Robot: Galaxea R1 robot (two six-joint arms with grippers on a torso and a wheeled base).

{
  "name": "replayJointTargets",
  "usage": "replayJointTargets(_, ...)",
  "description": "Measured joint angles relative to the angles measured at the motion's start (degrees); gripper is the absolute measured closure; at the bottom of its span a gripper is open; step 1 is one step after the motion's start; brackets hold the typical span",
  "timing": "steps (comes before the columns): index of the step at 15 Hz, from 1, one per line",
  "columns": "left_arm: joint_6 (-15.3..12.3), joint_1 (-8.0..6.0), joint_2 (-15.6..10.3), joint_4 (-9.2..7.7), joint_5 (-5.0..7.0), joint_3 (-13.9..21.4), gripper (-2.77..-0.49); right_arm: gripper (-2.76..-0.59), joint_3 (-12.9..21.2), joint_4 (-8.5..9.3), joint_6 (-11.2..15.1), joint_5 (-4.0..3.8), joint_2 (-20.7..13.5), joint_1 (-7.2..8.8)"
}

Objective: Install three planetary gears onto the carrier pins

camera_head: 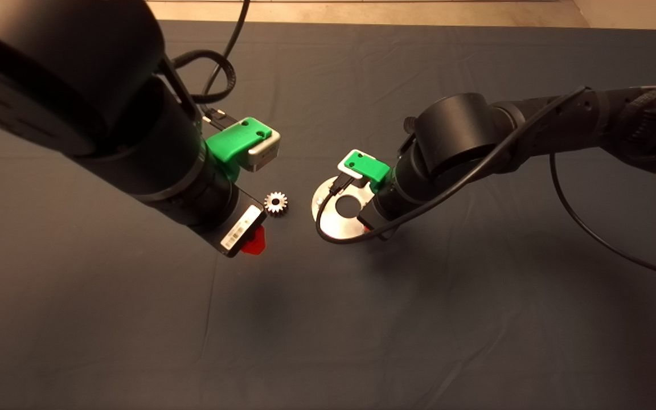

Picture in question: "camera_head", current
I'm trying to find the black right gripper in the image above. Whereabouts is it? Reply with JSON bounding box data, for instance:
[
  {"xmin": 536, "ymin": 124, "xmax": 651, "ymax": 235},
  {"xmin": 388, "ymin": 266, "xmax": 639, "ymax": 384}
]
[{"xmin": 356, "ymin": 180, "xmax": 415, "ymax": 241}]

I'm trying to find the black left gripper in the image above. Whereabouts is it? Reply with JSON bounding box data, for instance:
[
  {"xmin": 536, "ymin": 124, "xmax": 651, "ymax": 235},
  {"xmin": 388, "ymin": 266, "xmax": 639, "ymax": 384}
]
[{"xmin": 175, "ymin": 181, "xmax": 267, "ymax": 259}]

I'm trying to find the round metal carrier plate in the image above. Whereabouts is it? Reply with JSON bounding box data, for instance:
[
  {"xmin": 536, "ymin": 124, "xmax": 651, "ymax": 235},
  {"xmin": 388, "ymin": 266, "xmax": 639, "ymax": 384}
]
[{"xmin": 311, "ymin": 177, "xmax": 374, "ymax": 243}]

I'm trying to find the small steel planetary gear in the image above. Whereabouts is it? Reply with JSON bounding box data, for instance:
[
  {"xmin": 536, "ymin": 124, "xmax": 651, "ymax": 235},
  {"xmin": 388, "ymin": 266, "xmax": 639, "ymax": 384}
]
[{"xmin": 264, "ymin": 191, "xmax": 289, "ymax": 218}]

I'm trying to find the dark grey table cloth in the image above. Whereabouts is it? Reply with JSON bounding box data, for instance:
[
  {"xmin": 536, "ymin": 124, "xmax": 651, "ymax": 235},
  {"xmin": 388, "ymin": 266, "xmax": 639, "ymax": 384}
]
[{"xmin": 0, "ymin": 21, "xmax": 656, "ymax": 410}]

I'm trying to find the green right camera mount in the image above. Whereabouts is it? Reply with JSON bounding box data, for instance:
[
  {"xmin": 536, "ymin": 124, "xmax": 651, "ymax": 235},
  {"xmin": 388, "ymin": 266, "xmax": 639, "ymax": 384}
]
[{"xmin": 346, "ymin": 149, "xmax": 391, "ymax": 191}]

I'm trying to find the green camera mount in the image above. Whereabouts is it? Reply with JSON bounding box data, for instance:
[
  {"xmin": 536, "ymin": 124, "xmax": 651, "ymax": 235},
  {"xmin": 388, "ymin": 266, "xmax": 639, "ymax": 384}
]
[
  {"xmin": 206, "ymin": 117, "xmax": 273, "ymax": 177},
  {"xmin": 346, "ymin": 149, "xmax": 391, "ymax": 191}
]

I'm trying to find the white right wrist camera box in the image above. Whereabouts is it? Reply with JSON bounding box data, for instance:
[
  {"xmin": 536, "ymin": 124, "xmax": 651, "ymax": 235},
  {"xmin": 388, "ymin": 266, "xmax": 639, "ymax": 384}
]
[{"xmin": 337, "ymin": 149, "xmax": 370, "ymax": 182}]

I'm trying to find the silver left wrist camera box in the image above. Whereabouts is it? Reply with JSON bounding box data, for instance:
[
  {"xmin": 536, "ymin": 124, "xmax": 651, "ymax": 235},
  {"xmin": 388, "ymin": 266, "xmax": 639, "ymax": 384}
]
[{"xmin": 239, "ymin": 130, "xmax": 281, "ymax": 173}]

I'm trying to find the green left camera mount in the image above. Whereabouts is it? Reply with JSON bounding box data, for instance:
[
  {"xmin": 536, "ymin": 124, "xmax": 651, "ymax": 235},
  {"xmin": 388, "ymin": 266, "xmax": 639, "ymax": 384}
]
[{"xmin": 206, "ymin": 117, "xmax": 273, "ymax": 177}]

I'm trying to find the black ribbed cable loop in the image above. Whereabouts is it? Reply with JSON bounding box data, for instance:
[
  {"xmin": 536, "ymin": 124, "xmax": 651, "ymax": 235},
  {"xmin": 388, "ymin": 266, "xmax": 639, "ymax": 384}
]
[{"xmin": 170, "ymin": 50, "xmax": 239, "ymax": 129}]

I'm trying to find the thin black cable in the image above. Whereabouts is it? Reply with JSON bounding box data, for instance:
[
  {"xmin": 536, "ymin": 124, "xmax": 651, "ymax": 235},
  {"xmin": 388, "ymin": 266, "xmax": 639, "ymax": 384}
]
[{"xmin": 202, "ymin": 0, "xmax": 251, "ymax": 99}]

